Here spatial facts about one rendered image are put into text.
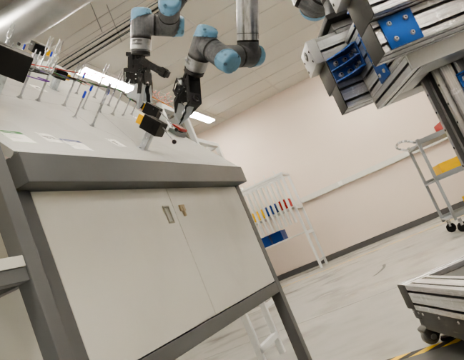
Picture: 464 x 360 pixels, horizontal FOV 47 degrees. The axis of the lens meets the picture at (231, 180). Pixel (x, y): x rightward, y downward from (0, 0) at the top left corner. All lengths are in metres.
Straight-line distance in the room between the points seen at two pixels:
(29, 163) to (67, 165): 0.11
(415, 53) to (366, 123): 8.51
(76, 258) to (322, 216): 9.03
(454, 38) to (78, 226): 1.08
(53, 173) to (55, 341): 0.35
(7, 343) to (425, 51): 1.23
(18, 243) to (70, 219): 0.22
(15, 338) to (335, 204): 9.09
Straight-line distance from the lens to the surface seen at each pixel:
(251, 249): 1.96
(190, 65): 1.83
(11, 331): 1.15
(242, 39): 1.84
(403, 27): 1.45
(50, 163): 1.15
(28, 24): 4.73
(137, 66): 2.00
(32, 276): 0.98
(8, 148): 1.12
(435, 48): 1.56
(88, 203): 1.25
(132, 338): 1.21
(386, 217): 9.93
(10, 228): 1.00
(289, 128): 10.24
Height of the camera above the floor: 0.50
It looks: 9 degrees up
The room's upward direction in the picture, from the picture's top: 23 degrees counter-clockwise
